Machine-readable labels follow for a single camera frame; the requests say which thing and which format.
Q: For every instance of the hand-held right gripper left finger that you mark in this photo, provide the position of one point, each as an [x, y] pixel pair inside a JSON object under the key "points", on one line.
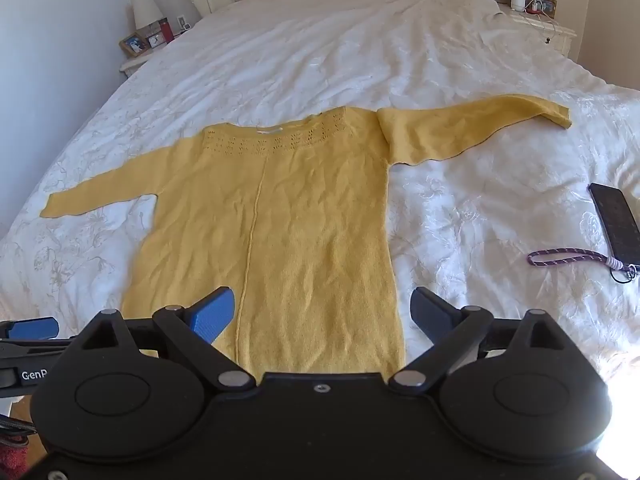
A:
{"points": [[214, 316]]}

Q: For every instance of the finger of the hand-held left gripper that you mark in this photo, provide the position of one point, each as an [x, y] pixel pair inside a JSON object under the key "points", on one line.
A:
{"points": [[31, 328]]}

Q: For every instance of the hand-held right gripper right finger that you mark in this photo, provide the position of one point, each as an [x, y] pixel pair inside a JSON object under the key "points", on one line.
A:
{"points": [[429, 310]]}

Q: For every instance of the yellow knit sweater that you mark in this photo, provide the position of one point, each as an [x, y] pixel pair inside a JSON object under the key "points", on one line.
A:
{"points": [[300, 220]]}

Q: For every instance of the red cloth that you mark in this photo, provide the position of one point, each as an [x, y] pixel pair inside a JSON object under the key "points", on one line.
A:
{"points": [[11, 460]]}

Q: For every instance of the black smartphone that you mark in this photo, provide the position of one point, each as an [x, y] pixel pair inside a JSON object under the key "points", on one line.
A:
{"points": [[616, 220]]}

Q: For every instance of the cream nightstand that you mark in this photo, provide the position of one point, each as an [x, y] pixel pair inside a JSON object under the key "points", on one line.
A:
{"points": [[137, 62], [547, 30]]}

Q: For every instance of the white embroidered bedspread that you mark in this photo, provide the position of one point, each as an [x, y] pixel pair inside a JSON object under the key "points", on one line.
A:
{"points": [[325, 55]]}

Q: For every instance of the small desk clock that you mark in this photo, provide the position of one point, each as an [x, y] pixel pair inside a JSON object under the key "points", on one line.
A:
{"points": [[156, 39]]}

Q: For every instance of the red bottle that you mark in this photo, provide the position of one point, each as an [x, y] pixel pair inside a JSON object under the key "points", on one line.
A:
{"points": [[165, 30]]}

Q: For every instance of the small white device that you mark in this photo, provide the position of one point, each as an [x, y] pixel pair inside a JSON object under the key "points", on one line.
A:
{"points": [[184, 23]]}

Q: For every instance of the white table lamp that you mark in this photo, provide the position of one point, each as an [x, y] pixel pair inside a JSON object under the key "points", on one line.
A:
{"points": [[146, 10]]}

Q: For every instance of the white cylindrical speaker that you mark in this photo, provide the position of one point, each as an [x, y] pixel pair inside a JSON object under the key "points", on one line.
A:
{"points": [[517, 1]]}

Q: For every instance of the wooden photo frame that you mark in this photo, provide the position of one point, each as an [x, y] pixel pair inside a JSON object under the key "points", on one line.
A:
{"points": [[133, 45], [542, 6]]}

